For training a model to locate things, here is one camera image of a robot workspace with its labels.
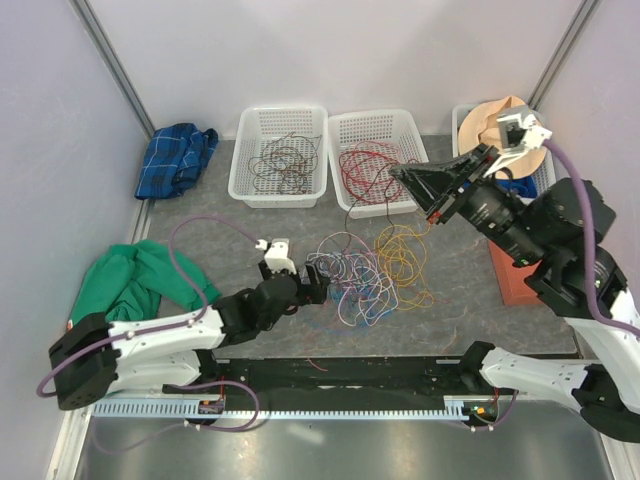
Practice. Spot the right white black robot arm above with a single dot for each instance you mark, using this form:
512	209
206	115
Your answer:
558	236

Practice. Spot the orange plastic tray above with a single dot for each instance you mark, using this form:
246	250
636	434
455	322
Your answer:
511	279

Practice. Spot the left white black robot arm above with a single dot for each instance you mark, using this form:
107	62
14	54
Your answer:
97	357

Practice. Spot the right white plastic basket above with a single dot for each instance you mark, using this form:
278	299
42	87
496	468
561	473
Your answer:
544	176

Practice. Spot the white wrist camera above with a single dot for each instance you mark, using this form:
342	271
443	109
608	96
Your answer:
522	142
276	255

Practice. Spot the white plastic basket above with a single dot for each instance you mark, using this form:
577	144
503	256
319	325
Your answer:
280	157
363	146
544	176

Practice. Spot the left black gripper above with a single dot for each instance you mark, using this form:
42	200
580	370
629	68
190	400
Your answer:
311	293

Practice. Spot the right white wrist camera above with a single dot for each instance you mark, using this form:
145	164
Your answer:
522	142

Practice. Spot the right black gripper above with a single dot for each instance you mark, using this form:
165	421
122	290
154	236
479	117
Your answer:
429	181

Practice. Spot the left white plastic basket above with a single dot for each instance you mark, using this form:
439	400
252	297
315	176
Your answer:
280	157

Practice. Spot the green cloth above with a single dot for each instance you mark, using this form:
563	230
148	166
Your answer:
128	282

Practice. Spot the light blue cable duct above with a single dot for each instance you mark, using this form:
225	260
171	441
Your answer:
453	410

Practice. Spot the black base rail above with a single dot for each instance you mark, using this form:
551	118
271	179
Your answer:
337	384

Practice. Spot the beige bucket hat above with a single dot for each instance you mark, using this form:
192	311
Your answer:
480	126

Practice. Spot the middle white plastic basket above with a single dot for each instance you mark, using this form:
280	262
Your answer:
363	146

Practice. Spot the blue cloth in basket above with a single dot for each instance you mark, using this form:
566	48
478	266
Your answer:
523	187

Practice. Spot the blue plaid cloth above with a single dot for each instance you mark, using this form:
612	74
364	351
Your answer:
174	160

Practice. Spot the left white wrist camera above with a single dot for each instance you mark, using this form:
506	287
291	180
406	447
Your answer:
276	255

